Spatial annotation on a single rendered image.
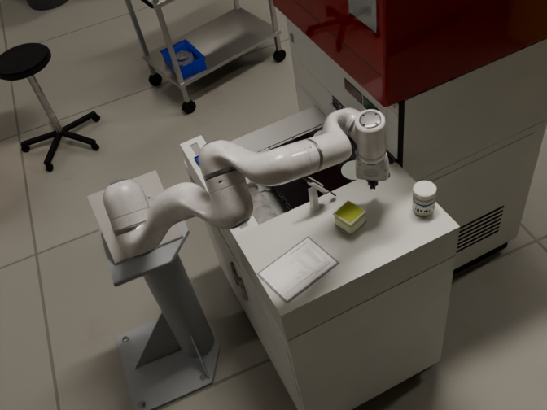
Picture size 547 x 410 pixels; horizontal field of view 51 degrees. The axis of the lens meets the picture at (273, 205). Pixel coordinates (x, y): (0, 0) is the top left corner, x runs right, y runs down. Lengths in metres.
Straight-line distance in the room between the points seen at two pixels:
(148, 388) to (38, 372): 0.58
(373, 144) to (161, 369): 1.61
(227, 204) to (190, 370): 1.44
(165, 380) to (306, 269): 1.21
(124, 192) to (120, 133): 2.39
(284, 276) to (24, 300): 1.92
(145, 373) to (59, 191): 1.48
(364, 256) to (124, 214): 0.72
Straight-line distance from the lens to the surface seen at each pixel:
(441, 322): 2.33
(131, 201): 1.72
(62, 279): 3.36
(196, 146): 2.27
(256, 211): 2.07
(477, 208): 2.61
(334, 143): 1.51
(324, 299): 1.74
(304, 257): 1.80
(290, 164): 1.39
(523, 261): 3.06
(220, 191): 1.45
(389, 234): 1.85
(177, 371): 2.79
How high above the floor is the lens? 2.40
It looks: 47 degrees down
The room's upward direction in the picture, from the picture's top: 12 degrees counter-clockwise
